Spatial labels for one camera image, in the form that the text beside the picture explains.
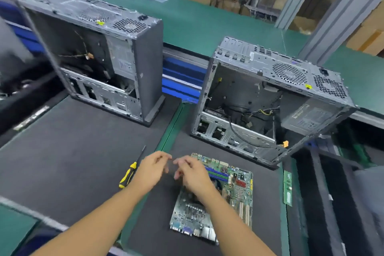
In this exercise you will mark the person's left hand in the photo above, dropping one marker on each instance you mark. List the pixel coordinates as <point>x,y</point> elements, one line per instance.
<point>150,172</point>

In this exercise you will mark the person's right hand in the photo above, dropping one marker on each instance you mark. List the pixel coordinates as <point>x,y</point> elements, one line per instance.
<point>195,178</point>

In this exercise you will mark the green motherboard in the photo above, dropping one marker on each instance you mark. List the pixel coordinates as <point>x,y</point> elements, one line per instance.
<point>237,181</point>

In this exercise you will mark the silver computer case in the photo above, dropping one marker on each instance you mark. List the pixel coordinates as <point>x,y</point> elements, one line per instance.
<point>144,67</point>

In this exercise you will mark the dark grey computer case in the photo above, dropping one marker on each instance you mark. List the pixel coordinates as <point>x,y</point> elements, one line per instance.
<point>288,73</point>

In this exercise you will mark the person's left forearm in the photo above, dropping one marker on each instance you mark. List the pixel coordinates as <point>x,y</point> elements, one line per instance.
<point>96,226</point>

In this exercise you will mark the person's right forearm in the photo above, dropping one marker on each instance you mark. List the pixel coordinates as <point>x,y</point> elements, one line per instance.
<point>237,229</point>

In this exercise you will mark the green memory module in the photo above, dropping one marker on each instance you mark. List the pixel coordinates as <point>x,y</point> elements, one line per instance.
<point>31,119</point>
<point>287,188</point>

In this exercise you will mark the blue plastic crate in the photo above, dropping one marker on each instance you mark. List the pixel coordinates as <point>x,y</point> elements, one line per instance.
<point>180,79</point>

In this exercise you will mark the silver power supply unit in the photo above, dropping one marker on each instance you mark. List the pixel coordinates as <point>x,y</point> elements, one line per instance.
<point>312,118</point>

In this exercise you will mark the black divided foam tray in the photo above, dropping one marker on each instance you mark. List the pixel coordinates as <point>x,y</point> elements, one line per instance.
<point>324,205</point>

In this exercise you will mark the long green workbench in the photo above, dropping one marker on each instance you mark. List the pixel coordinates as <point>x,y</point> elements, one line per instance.
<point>198,25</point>

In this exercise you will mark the grey metal panel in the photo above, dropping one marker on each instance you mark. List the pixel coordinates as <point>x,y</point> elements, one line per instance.
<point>9,49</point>

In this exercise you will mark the thick aluminium frame post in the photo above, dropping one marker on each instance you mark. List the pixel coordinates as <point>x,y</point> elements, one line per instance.
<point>342,16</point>

